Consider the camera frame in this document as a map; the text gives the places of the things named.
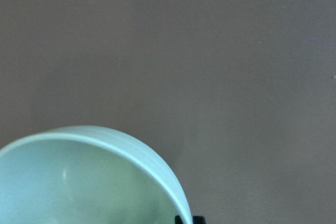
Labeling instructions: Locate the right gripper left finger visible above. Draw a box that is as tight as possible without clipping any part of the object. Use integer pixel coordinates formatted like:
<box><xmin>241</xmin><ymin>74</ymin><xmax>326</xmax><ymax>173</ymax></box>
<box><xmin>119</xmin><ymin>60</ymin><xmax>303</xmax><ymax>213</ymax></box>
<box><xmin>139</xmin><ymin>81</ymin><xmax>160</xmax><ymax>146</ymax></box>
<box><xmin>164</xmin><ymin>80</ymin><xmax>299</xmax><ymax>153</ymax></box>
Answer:
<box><xmin>174</xmin><ymin>216</ymin><xmax>183</xmax><ymax>224</ymax></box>

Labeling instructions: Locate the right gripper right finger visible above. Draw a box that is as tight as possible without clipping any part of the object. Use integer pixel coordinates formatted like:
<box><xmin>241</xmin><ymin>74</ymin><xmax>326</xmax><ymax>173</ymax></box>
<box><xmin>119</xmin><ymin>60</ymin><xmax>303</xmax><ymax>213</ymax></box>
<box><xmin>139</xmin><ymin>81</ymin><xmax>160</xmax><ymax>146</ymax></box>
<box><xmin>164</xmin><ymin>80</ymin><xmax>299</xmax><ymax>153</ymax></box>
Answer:
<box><xmin>193</xmin><ymin>216</ymin><xmax>205</xmax><ymax>224</ymax></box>

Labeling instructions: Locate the light green bowl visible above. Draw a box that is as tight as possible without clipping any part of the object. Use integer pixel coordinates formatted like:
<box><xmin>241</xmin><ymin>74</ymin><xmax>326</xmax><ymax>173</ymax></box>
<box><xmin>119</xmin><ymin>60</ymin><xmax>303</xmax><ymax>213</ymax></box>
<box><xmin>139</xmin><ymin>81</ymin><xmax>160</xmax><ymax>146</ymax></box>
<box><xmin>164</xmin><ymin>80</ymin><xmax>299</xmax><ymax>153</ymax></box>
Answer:
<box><xmin>1</xmin><ymin>126</ymin><xmax>193</xmax><ymax>223</ymax></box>

